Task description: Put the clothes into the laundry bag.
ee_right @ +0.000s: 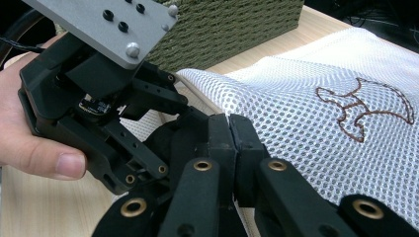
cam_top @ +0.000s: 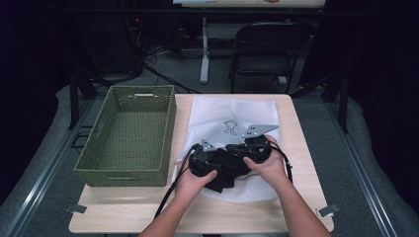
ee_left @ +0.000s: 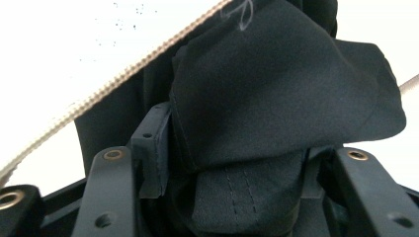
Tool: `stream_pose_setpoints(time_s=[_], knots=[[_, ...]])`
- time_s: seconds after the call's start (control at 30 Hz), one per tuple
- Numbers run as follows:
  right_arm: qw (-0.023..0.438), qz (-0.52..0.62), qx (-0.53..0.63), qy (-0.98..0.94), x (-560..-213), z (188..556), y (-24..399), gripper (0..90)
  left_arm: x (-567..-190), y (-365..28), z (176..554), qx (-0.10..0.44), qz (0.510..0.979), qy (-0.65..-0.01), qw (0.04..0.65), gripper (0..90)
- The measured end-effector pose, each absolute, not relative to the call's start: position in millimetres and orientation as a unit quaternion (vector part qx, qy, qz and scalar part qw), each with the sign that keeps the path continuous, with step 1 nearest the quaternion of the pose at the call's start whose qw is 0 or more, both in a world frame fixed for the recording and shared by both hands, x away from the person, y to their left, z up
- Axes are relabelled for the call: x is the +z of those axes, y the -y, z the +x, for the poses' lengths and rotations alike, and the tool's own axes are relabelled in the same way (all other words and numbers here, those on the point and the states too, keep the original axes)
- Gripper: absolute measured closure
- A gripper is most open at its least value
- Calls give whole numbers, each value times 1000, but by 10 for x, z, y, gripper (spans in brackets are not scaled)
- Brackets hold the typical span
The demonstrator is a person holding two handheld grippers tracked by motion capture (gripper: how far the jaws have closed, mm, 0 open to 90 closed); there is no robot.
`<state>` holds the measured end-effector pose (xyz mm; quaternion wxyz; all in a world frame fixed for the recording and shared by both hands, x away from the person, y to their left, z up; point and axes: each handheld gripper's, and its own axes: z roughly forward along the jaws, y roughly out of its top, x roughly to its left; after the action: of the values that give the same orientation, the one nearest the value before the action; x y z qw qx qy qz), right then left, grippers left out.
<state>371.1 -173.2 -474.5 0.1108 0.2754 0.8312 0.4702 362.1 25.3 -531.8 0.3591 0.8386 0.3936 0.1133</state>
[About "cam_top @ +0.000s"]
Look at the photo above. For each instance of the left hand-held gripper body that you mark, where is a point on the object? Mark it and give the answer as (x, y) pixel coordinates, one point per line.
(204, 161)

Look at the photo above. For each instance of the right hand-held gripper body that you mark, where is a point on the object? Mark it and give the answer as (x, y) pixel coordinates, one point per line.
(258, 148)

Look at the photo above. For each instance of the black clothing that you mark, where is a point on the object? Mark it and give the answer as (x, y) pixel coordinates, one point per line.
(230, 168)

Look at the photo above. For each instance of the white mesh laundry bag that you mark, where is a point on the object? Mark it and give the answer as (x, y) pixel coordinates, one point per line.
(214, 112)

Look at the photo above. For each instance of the green woven basket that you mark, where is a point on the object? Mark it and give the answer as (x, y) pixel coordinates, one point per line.
(131, 131)

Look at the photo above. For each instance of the person's right hand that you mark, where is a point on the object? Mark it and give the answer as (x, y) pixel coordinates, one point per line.
(271, 168)

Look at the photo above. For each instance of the person's left hand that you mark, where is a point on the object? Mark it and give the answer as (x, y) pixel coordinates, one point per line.
(191, 184)

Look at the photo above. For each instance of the white power adapter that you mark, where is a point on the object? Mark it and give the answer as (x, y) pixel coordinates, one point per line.
(282, 80)

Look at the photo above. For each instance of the black folding chair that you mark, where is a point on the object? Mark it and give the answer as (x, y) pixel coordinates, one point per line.
(263, 62)

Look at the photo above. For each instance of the white desk leg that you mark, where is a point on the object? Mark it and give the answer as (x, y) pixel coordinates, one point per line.
(205, 59)

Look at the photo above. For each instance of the black metal stand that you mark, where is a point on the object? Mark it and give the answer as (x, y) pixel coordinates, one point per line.
(344, 105)
(73, 102)

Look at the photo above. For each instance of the grey metal table bracket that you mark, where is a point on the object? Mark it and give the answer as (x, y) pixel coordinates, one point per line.
(76, 208)
(327, 210)

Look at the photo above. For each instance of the aluminium floor rail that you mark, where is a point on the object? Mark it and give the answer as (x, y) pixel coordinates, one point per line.
(42, 174)
(362, 171)

